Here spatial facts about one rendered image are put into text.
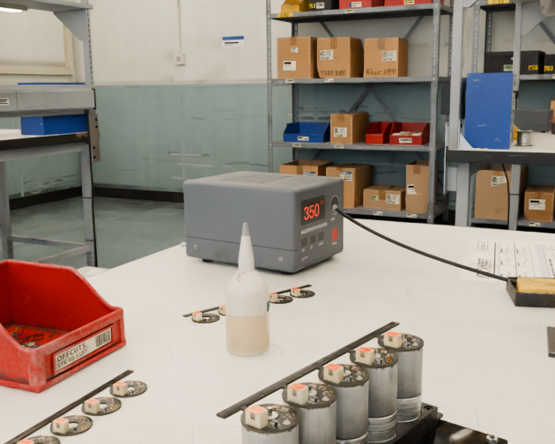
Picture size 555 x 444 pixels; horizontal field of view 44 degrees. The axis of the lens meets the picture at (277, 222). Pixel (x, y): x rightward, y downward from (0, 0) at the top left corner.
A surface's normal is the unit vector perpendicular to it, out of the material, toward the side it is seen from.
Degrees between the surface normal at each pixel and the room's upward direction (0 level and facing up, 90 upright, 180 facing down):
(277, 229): 90
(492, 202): 90
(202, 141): 90
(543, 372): 0
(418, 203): 88
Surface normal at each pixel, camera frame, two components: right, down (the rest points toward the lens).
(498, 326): -0.01, -0.98
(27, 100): 0.90, 0.07
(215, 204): -0.54, 0.17
